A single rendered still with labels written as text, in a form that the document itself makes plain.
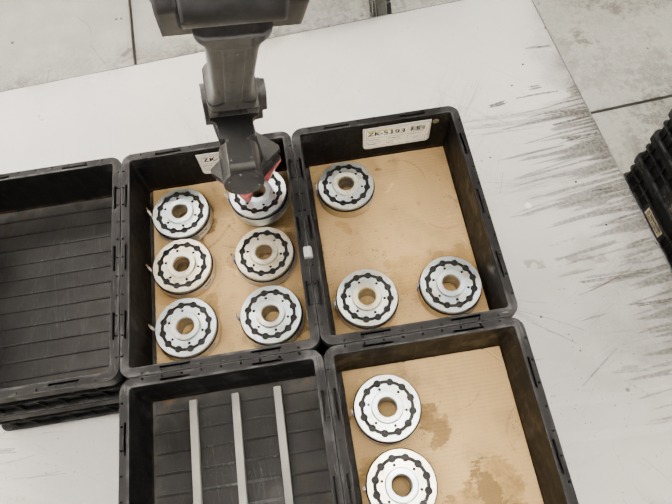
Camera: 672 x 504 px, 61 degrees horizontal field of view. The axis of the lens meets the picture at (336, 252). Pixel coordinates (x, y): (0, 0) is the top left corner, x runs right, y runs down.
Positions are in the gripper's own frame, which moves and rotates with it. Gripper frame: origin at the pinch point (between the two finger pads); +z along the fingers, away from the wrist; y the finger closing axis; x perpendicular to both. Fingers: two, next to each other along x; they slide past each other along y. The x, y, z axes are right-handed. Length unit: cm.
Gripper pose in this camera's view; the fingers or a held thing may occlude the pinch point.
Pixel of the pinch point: (255, 187)
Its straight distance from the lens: 101.9
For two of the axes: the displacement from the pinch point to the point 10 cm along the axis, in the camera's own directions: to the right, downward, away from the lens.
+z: 0.5, 4.1, 9.1
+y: 5.9, -7.4, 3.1
